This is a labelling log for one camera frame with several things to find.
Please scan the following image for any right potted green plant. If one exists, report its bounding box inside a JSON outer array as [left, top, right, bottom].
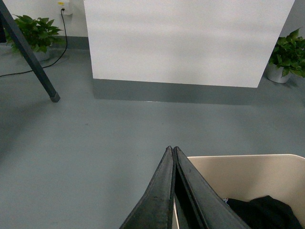
[[265, 29, 305, 83]]

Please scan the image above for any black power cable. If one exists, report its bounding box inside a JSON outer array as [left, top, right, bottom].
[[0, 9, 68, 77]]

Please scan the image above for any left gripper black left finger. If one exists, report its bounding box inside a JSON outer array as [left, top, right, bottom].
[[120, 146, 176, 229]]

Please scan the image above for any beige plastic laundry hamper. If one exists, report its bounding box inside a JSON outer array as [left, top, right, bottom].
[[172, 154, 305, 229]]

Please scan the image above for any potted green plant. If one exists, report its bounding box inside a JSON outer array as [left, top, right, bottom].
[[14, 15, 64, 62], [265, 29, 305, 83]]

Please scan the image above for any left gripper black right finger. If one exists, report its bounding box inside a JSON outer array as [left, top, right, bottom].
[[173, 146, 249, 229]]

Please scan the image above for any dark metal hanger rack leg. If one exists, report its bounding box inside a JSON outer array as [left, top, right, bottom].
[[0, 0, 60, 103]]

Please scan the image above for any white wall socket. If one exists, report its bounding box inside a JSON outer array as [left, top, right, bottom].
[[57, 0, 73, 15]]

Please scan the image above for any black printed clothing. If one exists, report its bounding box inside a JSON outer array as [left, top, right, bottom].
[[223, 196, 303, 229]]

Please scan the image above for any left potted green plant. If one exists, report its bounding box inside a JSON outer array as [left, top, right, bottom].
[[14, 15, 64, 62]]

